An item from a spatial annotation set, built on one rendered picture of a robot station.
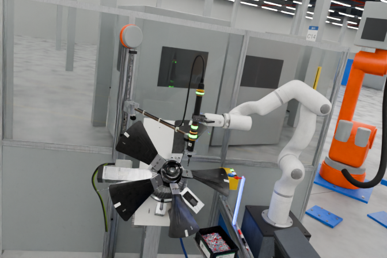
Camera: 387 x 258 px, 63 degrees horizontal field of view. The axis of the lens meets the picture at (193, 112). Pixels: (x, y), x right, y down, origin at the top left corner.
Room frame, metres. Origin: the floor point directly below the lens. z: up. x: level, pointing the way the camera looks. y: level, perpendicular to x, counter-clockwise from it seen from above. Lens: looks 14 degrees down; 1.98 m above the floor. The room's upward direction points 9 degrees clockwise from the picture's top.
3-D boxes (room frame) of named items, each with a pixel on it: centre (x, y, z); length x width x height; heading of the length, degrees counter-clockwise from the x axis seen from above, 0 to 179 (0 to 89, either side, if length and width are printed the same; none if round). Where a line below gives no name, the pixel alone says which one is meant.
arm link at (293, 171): (1.71, -0.62, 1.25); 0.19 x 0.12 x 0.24; 3
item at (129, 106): (2.11, 0.43, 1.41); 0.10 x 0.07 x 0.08; 46
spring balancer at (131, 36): (2.18, 0.50, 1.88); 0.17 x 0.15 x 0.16; 101
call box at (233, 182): (2.04, -0.31, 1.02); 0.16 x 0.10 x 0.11; 11
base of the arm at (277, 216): (1.75, -0.61, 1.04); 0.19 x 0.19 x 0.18
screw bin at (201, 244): (1.55, -0.24, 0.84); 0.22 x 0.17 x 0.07; 27
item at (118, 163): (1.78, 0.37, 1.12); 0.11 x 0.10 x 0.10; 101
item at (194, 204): (1.72, -0.06, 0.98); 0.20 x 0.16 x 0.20; 11
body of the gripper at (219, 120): (1.70, -0.12, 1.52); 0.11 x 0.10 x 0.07; 101
